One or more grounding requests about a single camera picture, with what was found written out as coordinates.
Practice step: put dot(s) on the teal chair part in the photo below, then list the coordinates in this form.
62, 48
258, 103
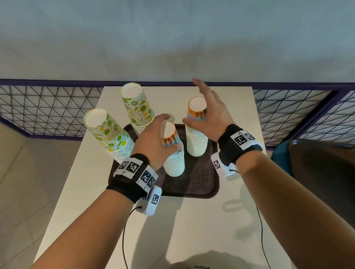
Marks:
280, 159

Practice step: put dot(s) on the dark brown plastic tray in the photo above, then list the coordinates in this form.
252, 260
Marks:
197, 174

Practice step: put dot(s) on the person's right forearm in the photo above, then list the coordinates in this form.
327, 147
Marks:
298, 218

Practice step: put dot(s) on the person's left thumb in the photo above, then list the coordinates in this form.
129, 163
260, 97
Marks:
173, 148

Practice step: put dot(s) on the black chair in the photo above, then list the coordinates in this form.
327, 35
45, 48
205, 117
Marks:
341, 179

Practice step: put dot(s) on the stack of green-print paper cups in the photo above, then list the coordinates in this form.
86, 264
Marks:
138, 107
111, 134

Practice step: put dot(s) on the person's right thumb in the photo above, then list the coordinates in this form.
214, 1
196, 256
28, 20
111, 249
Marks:
192, 123

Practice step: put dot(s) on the person's right hand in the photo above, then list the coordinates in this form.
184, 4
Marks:
215, 118

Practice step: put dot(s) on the person's left forearm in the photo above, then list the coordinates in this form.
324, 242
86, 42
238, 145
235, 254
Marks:
79, 248

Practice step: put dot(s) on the stack of orange-print paper cups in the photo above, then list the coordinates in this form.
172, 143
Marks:
174, 164
196, 142

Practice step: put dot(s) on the person's left hand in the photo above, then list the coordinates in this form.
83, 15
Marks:
148, 143

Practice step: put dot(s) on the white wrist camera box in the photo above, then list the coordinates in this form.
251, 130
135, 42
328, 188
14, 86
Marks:
151, 202
223, 167

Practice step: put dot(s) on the black wristband with marker tags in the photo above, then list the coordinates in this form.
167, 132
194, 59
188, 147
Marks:
124, 185
229, 149

